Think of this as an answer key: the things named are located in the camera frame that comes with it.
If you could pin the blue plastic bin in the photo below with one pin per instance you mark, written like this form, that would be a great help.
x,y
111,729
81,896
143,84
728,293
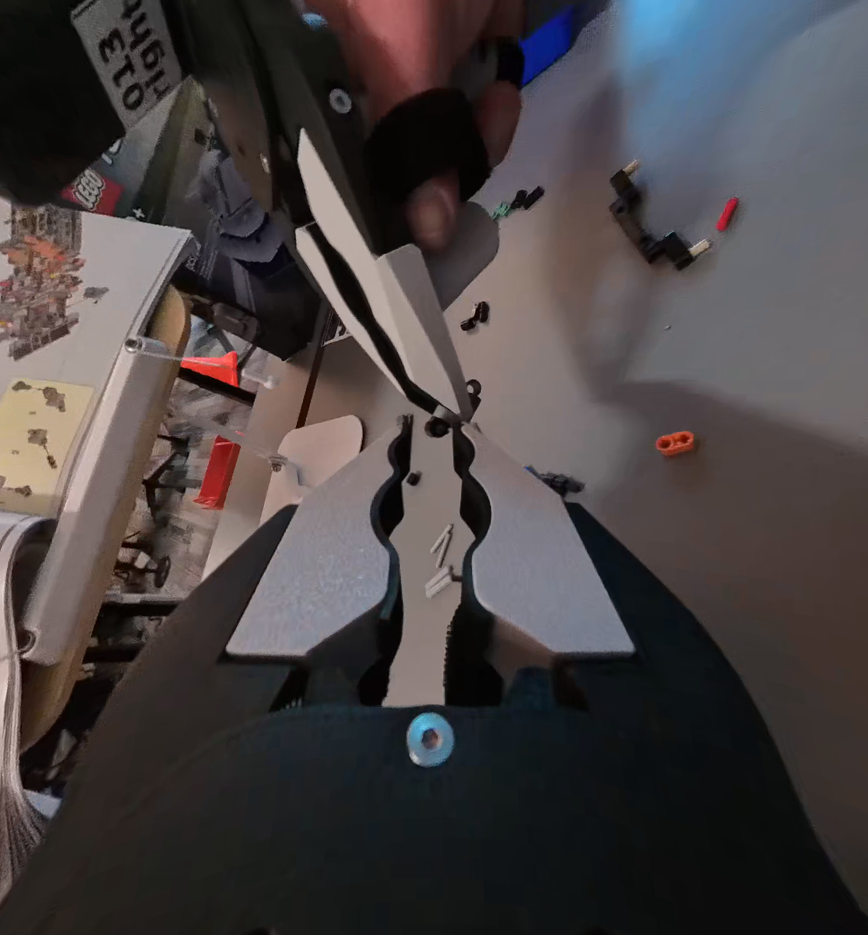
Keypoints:
x,y
547,51

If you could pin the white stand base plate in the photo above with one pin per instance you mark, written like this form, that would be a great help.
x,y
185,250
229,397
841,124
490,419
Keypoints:
x,y
317,453

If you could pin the lego instruction booklet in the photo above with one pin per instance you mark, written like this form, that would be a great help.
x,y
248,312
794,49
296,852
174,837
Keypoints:
x,y
54,256

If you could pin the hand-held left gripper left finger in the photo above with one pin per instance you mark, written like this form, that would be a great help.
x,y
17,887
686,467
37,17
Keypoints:
x,y
310,584

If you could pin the black lego beam tan pins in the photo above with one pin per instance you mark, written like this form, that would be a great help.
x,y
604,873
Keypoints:
x,y
638,219

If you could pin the red lego pin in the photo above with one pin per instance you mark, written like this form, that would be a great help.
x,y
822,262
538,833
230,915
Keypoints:
x,y
728,214

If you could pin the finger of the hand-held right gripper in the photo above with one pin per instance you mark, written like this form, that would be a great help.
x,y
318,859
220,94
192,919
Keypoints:
x,y
419,307
332,281

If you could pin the blue and black lego pin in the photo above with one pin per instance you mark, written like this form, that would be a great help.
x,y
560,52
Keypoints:
x,y
558,482

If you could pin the person's right hand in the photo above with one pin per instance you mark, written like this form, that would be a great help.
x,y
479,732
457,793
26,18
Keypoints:
x,y
419,44

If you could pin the dark lego set box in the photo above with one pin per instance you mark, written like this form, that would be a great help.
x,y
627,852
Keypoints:
x,y
258,292

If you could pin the green lego piece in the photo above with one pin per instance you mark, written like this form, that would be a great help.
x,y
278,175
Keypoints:
x,y
500,210

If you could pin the orange lego connector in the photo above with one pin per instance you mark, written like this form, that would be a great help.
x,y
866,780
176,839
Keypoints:
x,y
675,443

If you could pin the light grey lego axle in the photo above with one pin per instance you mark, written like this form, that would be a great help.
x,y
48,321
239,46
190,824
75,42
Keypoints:
x,y
438,551
448,540

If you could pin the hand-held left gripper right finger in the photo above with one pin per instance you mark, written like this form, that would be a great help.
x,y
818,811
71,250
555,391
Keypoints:
x,y
551,584

